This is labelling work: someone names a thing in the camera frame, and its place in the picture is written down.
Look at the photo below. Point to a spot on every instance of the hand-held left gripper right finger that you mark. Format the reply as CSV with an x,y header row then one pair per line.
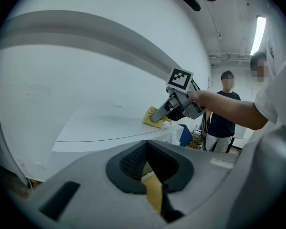
x,y
205,170

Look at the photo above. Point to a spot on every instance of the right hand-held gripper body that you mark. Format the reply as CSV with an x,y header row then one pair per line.
x,y
180,80

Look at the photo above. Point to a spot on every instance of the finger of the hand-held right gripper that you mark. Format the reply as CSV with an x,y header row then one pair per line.
x,y
162,111

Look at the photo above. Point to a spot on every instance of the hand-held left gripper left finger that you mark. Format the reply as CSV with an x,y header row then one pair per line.
x,y
85,199

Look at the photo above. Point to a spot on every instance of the yellow cloth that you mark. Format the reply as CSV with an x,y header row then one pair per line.
x,y
147,117

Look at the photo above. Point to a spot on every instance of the person's right forearm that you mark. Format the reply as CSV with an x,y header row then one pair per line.
x,y
228,111

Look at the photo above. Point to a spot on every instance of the brown cardboard box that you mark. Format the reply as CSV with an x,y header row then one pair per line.
x,y
194,143

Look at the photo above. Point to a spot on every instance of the blue chair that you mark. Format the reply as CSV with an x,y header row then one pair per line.
x,y
186,136

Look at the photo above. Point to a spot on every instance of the white ceiling pipes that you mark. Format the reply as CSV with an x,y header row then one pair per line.
x,y
228,57

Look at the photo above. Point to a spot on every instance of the ceiling tube light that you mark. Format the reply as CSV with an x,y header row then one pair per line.
x,y
258,34

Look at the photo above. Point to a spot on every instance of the person's white shirt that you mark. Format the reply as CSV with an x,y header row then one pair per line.
x,y
271,99

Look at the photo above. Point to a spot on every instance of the white wall socket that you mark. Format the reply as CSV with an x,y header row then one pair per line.
x,y
21,163
39,166

